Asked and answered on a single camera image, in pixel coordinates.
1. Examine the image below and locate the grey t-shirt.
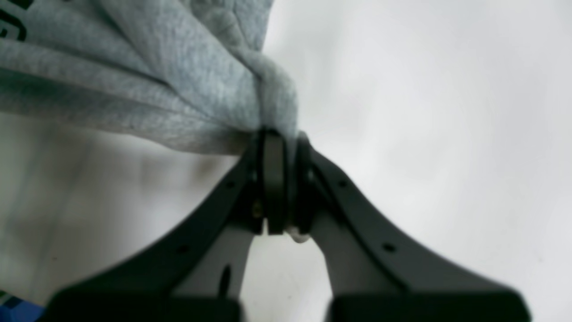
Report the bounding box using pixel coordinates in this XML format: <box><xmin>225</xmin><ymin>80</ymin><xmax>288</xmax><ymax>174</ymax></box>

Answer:
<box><xmin>0</xmin><ymin>0</ymin><xmax>298</xmax><ymax>155</ymax></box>

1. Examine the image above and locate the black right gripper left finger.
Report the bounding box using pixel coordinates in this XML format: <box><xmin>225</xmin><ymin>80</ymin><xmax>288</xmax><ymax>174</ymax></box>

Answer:
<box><xmin>45</xmin><ymin>130</ymin><xmax>286</xmax><ymax>322</ymax></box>

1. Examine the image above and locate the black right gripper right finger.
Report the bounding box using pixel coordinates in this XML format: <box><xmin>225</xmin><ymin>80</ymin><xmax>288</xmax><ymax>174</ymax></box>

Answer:
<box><xmin>294</xmin><ymin>133</ymin><xmax>531</xmax><ymax>322</ymax></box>

